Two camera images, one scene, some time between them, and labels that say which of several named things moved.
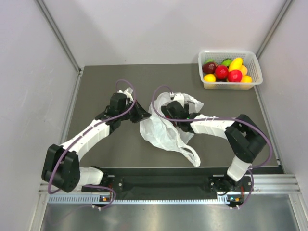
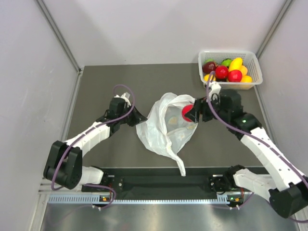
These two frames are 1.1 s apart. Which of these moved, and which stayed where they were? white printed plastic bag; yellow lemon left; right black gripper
Moved: right black gripper; white printed plastic bag
Stayed: yellow lemon left
